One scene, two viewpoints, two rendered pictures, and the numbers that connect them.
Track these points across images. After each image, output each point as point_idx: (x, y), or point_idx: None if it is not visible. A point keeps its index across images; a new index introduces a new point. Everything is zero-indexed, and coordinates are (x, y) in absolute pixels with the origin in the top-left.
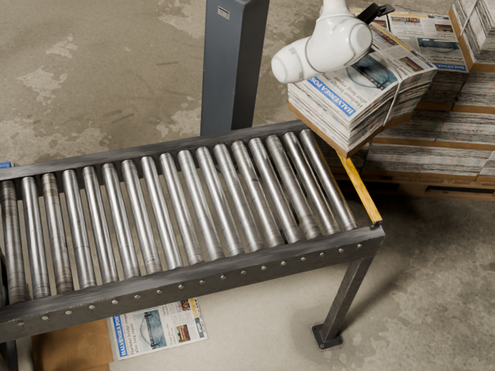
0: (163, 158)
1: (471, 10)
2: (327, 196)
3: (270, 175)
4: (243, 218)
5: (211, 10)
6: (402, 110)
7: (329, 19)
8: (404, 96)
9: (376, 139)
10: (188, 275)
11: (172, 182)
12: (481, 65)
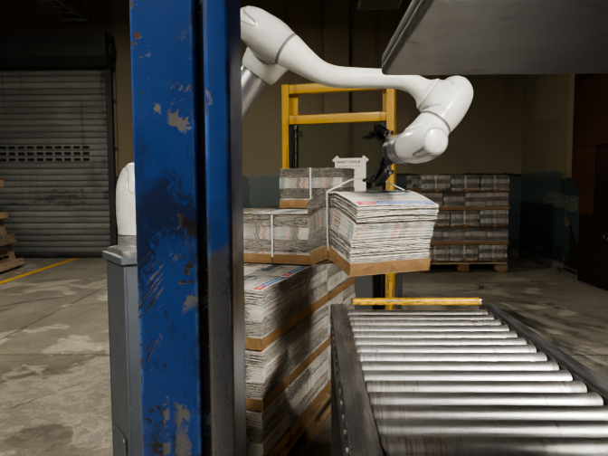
0: (370, 363)
1: (271, 230)
2: None
3: (413, 325)
4: (478, 340)
5: (134, 297)
6: None
7: (440, 81)
8: None
9: (291, 376)
10: (579, 366)
11: (418, 362)
12: None
